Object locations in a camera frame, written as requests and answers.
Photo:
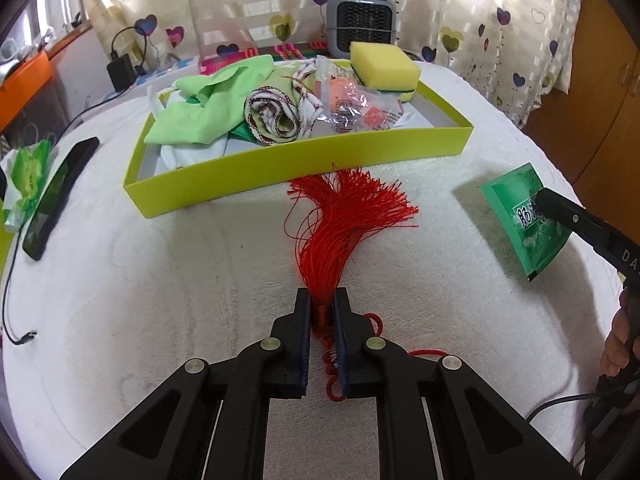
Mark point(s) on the white towel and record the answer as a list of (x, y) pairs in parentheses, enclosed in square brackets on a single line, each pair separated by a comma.
[(190, 152)]

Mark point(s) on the light green cloth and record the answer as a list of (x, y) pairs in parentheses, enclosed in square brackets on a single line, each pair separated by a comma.
[(200, 115)]

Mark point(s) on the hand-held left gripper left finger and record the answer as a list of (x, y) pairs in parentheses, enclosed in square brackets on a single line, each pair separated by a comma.
[(304, 340)]

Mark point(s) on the lime green box tray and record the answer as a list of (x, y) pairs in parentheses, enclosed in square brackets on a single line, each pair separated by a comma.
[(300, 160)]

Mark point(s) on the clear plastic packet orange contents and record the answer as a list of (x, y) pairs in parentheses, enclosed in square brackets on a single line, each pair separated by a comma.
[(350, 105)]

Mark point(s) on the grey desk fan heater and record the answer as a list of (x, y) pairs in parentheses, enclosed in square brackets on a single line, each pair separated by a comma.
[(360, 25)]

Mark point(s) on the orange tray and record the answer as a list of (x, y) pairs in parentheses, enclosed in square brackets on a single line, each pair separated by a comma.
[(30, 80)]

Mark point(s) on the black charger adapter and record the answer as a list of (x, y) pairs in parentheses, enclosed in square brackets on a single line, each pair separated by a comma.
[(122, 72)]

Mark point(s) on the colourful plaid cloth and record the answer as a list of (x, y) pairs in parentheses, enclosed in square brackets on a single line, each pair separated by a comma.
[(290, 52)]

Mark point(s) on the red knot tassel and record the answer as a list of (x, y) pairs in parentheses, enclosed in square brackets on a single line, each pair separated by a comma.
[(340, 220)]

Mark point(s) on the green patterned towel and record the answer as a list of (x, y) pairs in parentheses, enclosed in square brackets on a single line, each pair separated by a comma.
[(275, 115)]

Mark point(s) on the black smartphone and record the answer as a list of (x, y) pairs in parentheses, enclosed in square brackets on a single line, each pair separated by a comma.
[(55, 195)]

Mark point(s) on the yellow sponge with green scourer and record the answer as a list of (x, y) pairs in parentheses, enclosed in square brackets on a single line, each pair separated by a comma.
[(382, 65)]

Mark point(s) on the wooden cabinet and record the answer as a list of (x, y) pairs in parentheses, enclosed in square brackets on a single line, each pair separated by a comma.
[(600, 110)]

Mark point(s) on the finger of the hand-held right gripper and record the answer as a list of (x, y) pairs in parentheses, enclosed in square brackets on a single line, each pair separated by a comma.
[(575, 218)]

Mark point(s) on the person's right hand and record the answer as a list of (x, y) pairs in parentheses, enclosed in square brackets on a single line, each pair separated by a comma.
[(619, 345)]

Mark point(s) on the green tissue pack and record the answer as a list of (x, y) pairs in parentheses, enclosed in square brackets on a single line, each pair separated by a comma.
[(27, 175)]

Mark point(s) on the white power strip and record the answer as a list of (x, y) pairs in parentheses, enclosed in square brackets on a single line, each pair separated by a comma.
[(170, 69)]

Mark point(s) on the heart print curtain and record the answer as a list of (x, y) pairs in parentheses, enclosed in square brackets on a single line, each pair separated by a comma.
[(450, 0)]

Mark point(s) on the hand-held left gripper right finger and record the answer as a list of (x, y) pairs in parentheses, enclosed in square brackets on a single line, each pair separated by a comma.
[(341, 340)]

